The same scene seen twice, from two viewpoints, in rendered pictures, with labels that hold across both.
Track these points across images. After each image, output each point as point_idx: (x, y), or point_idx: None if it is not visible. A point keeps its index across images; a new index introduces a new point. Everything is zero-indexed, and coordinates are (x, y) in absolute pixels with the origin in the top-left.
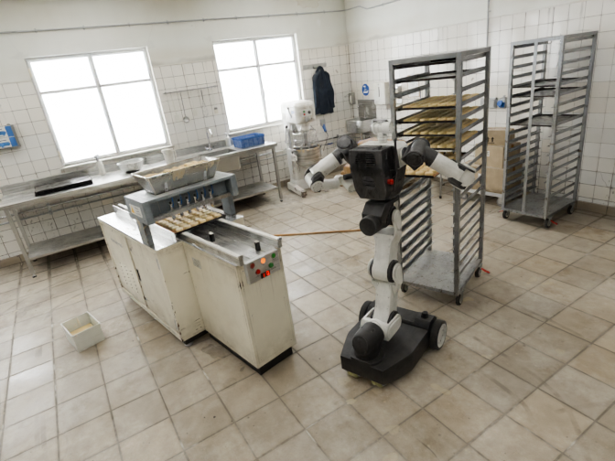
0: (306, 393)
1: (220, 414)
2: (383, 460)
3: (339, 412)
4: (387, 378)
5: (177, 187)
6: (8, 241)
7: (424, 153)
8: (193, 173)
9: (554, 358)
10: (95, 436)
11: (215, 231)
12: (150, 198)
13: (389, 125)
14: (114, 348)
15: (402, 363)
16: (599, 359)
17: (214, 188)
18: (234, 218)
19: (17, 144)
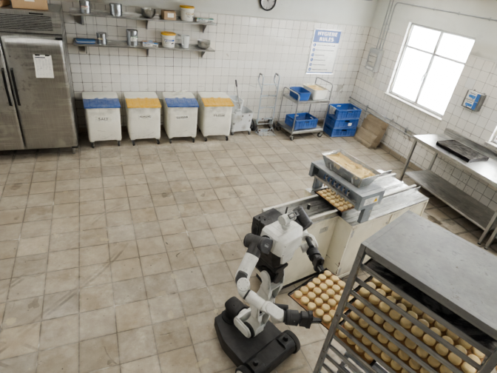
0: (231, 292)
1: (233, 256)
2: (171, 311)
3: (210, 303)
4: (215, 325)
5: (336, 172)
6: (427, 159)
7: (248, 242)
8: (345, 172)
9: None
10: (239, 218)
11: (325, 211)
12: (318, 164)
13: (279, 217)
14: None
15: (220, 334)
16: None
17: (354, 194)
18: (350, 222)
19: (474, 109)
